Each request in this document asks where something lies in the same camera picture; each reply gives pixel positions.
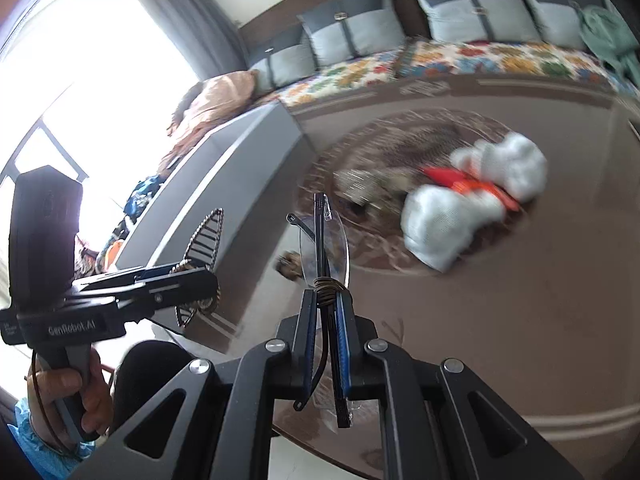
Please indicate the green cloth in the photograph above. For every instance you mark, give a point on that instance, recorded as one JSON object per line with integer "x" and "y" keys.
{"x": 607, "y": 40}

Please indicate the colourful clutter in box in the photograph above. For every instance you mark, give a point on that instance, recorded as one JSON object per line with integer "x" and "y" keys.
{"x": 130, "y": 210}

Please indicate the round patterned brown mat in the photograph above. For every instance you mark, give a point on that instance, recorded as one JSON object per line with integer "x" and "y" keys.
{"x": 380, "y": 150}

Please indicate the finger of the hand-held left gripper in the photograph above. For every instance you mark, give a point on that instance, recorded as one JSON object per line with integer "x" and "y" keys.
{"x": 180, "y": 290}
{"x": 160, "y": 272}

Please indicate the brown elastic band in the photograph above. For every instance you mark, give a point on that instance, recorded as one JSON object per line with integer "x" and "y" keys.
{"x": 327, "y": 290}

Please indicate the white plush toy red ribbon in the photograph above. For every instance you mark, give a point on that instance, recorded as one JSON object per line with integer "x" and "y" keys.
{"x": 450, "y": 210}

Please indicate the grey sofa side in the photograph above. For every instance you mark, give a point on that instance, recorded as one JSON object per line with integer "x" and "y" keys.
{"x": 220, "y": 170}

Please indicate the brown beaded item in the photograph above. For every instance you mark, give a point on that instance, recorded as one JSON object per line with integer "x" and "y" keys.
{"x": 370, "y": 180}

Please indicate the grey two-tone cushion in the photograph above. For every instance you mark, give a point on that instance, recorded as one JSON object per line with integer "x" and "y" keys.
{"x": 352, "y": 25}
{"x": 555, "y": 10}
{"x": 475, "y": 10}
{"x": 280, "y": 62}

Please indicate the small brown round item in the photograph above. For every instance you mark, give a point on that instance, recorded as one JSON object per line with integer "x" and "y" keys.
{"x": 289, "y": 265}

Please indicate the grey curtain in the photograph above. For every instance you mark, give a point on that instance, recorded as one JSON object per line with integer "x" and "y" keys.
{"x": 195, "y": 15}

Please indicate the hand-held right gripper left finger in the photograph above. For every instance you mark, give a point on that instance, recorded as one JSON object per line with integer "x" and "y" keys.
{"x": 309, "y": 330}

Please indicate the peach cloth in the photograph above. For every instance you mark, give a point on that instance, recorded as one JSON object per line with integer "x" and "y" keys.
{"x": 215, "y": 105}

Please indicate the person's left forearm blue sleeve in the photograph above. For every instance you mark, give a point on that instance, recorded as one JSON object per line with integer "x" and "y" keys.
{"x": 35, "y": 440}

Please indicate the black beaded leaf-shaped ornament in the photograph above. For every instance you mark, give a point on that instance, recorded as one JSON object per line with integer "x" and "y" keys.
{"x": 202, "y": 240}

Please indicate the rimless eyeglasses with black temples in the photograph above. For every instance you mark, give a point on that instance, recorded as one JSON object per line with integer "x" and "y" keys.
{"x": 320, "y": 245}

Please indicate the person's dark trouser leg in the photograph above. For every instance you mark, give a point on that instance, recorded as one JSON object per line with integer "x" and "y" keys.
{"x": 150, "y": 375}

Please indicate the floral sofa cover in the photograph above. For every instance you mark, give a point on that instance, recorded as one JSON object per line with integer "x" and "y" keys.
{"x": 450, "y": 60}

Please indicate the person's left hand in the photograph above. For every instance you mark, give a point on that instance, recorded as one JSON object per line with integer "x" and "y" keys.
{"x": 95, "y": 400}

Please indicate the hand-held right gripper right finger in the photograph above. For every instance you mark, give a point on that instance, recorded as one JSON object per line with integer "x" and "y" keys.
{"x": 343, "y": 340}

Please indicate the brown thin bangle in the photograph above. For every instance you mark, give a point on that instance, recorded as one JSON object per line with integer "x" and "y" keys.
{"x": 39, "y": 410}

